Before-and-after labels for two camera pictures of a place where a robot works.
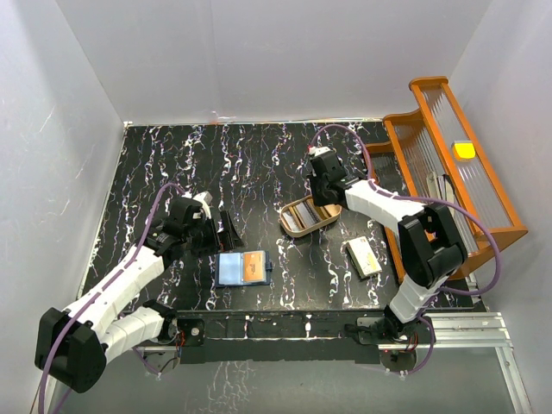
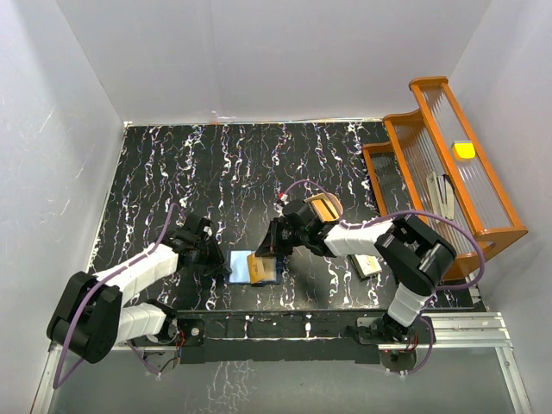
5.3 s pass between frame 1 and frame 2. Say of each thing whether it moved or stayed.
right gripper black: moved
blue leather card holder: moved
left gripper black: moved
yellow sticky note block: stayed
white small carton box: stayed
